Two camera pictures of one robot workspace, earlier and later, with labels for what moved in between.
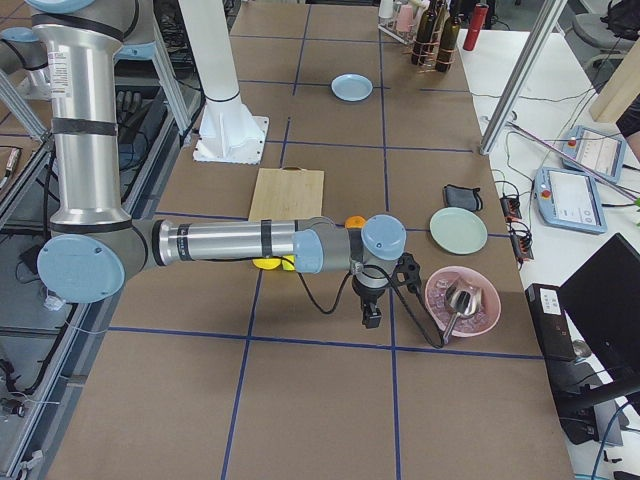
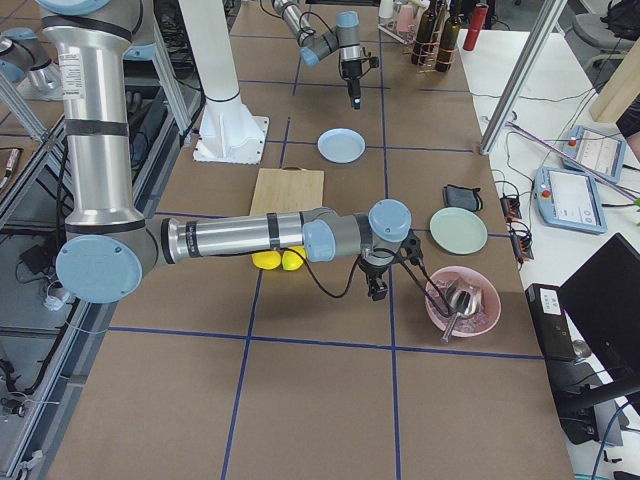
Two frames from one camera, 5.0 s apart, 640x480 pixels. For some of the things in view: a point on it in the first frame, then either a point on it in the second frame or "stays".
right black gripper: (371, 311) -> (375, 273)
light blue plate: (351, 87) -> (341, 145)
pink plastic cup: (405, 18) stays
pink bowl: (490, 304) stays
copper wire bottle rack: (430, 57) stays
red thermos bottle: (472, 37) stays
